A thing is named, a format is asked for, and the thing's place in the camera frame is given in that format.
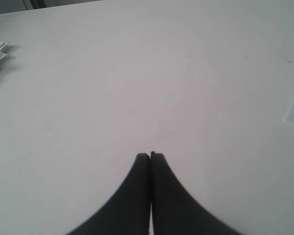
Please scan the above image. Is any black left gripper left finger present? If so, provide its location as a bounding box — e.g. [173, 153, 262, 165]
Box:
[69, 153, 151, 235]

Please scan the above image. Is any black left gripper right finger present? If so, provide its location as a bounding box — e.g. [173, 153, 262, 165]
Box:
[150, 152, 240, 235]

